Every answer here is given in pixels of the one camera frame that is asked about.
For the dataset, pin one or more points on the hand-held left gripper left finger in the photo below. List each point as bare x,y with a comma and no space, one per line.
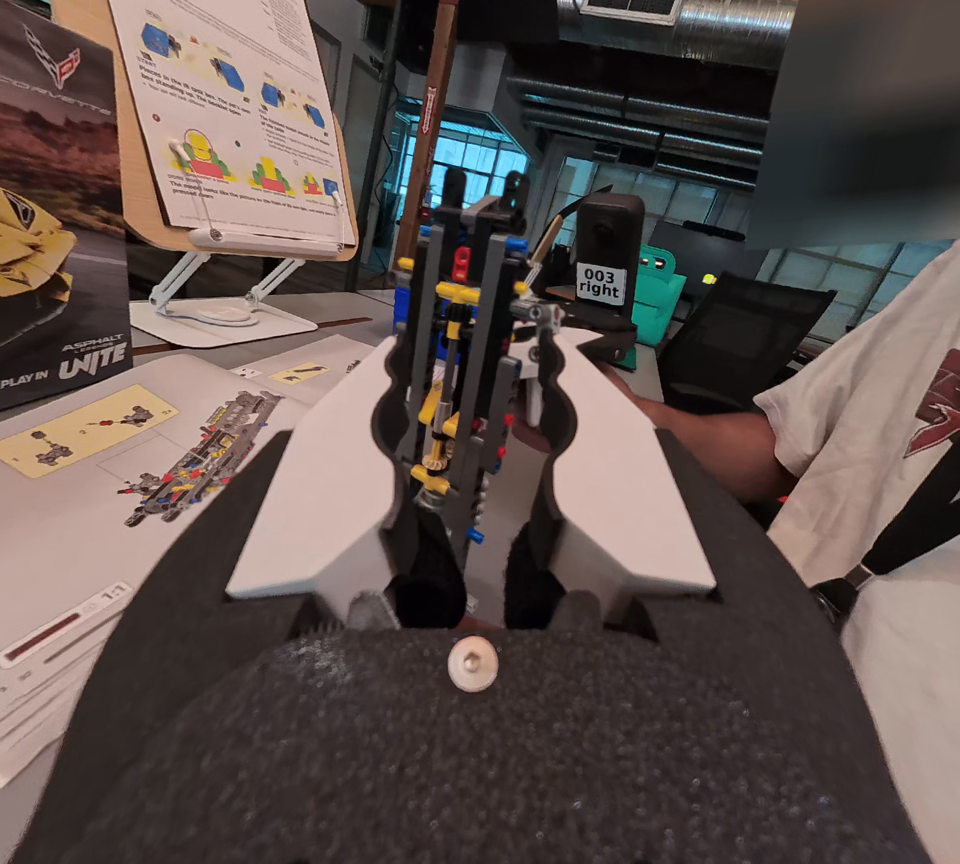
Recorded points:
315,497

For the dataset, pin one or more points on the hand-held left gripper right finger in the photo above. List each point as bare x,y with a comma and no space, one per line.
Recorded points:
630,497

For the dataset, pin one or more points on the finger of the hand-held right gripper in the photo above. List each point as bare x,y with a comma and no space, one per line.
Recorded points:
534,392

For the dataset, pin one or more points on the lego car chassis model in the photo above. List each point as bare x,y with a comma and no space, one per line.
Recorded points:
491,294

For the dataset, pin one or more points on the person's right forearm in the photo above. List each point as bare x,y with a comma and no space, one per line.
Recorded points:
712,437

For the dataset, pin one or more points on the lego instruction booklet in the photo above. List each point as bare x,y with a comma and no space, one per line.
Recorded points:
90,542

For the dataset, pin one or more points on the lego set box yellow car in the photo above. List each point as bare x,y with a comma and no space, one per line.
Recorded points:
52,167

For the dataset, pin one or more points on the teal plastic object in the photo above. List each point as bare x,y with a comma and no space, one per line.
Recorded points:
660,324

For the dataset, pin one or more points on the black mesh office chair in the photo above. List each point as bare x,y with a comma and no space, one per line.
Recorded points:
735,339

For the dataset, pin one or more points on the white folding stand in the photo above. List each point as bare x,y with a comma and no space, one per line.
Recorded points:
225,315

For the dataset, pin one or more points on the black badge reel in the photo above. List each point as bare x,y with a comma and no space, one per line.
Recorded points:
832,602

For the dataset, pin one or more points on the printed instruction sheet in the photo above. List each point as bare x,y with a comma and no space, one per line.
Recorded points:
210,54

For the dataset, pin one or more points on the wooden post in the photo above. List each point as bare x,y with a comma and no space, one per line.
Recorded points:
431,129

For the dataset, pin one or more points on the metal air duct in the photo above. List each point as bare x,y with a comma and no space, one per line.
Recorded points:
735,28

